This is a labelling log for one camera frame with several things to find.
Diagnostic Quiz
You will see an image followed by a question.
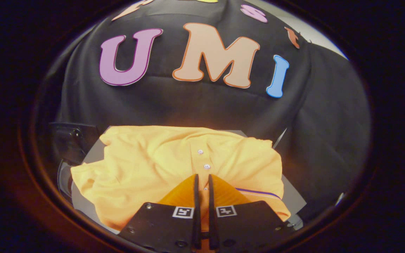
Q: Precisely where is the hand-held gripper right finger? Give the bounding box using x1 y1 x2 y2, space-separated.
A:
208 174 294 252

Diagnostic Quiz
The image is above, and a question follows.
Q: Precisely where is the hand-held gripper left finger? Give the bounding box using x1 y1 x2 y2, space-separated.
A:
118 174 202 253

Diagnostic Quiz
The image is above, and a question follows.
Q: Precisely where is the orange polo shirt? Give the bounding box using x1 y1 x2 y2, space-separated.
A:
71 126 291 232

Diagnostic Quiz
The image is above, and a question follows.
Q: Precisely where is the black backdrop cloth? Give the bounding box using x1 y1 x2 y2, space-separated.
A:
44 0 372 222

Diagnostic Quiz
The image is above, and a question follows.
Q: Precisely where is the beige cabinet with dark frame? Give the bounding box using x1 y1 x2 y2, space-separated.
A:
71 125 307 234

